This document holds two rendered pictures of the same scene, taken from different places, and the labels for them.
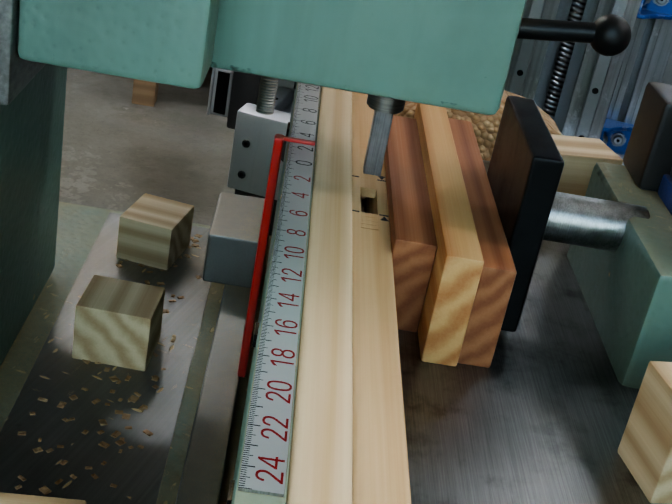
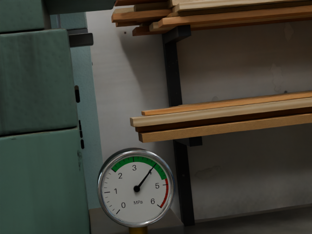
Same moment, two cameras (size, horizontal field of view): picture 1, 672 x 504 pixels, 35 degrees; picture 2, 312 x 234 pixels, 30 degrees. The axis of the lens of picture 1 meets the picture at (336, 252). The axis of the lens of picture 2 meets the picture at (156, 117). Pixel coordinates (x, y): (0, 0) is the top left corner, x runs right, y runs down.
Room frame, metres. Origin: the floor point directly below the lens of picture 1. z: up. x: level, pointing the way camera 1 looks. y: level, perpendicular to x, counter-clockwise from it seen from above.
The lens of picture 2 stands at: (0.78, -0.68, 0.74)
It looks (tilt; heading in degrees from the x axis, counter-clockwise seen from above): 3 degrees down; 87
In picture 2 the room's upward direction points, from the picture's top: 6 degrees counter-clockwise
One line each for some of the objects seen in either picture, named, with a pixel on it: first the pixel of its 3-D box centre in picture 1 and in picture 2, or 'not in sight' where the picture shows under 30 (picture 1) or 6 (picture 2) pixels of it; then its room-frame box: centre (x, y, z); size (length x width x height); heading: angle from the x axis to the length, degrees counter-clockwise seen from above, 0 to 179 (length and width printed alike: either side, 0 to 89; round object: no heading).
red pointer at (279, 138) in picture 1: (274, 263); not in sight; (0.51, 0.03, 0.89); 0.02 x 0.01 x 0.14; 94
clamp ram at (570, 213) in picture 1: (569, 218); not in sight; (0.49, -0.11, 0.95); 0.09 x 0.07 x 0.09; 4
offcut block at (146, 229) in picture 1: (155, 231); not in sight; (0.66, 0.13, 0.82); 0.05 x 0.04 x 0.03; 172
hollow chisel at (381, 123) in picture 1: (380, 126); not in sight; (0.51, -0.01, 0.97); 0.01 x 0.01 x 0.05; 4
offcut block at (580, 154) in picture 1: (571, 178); not in sight; (0.63, -0.14, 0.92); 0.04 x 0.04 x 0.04; 17
